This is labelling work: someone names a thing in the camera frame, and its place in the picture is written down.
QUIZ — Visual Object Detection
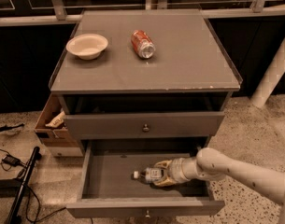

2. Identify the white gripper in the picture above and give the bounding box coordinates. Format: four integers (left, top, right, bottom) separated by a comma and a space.
154, 158, 189, 187

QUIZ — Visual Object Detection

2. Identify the blue plastic water bottle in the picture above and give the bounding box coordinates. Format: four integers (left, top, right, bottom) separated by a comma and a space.
132, 167, 164, 184

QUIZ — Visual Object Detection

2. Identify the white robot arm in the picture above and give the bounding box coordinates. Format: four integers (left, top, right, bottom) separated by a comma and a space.
154, 37, 285, 224

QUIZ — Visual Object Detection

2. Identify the grey open middle drawer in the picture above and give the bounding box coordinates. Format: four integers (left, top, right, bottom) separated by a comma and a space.
67, 138, 224, 218

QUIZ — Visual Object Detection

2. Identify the grey drawer cabinet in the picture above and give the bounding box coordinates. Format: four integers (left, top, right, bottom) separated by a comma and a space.
48, 9, 243, 154

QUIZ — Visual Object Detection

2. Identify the grey top drawer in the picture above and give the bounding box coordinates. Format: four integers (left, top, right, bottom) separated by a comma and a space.
64, 112, 224, 140

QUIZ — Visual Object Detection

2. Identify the brown cardboard box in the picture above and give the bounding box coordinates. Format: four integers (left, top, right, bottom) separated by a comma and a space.
35, 95, 83, 157

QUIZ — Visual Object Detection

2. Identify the crumpled paper bag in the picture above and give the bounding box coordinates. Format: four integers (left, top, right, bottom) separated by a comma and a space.
46, 111, 64, 128

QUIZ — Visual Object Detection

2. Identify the red soda can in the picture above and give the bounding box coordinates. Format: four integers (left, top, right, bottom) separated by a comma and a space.
131, 30, 156, 59

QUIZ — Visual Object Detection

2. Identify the white paper bowl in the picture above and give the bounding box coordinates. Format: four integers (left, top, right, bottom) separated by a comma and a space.
66, 34, 108, 61

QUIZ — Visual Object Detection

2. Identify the black pole stand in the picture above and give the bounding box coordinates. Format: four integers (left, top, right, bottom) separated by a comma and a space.
5, 147, 41, 224

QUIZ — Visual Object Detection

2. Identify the black power adapter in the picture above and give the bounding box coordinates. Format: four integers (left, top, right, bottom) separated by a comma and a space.
2, 156, 21, 167

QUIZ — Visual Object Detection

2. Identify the metal window railing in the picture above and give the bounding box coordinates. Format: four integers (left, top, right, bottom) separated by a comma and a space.
0, 0, 285, 28

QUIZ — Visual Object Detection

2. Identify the black floor cable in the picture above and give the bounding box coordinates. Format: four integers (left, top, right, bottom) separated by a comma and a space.
0, 145, 66, 224

